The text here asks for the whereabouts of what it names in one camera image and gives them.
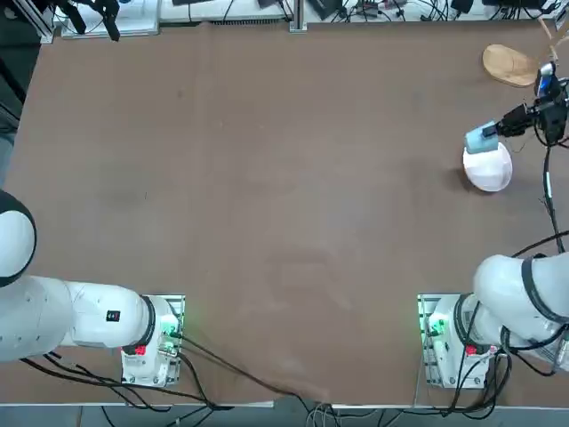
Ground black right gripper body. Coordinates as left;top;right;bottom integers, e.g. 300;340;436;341
532;98;569;145

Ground blue plastic cup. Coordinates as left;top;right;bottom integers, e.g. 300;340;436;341
463;118;500;155

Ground pink plate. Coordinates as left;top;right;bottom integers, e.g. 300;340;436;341
461;141;515;193

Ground black cable with grey sleeve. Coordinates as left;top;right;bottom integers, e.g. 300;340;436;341
541;144;569;254

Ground aluminium profile post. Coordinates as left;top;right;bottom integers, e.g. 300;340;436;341
288;0;309;33
20;0;55;44

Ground long black base cable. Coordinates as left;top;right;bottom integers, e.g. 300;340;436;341
177;335;339;427

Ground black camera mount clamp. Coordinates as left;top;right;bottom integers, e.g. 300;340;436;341
52;0;122;44

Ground black floor cable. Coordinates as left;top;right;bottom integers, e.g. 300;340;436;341
17;350;235;411

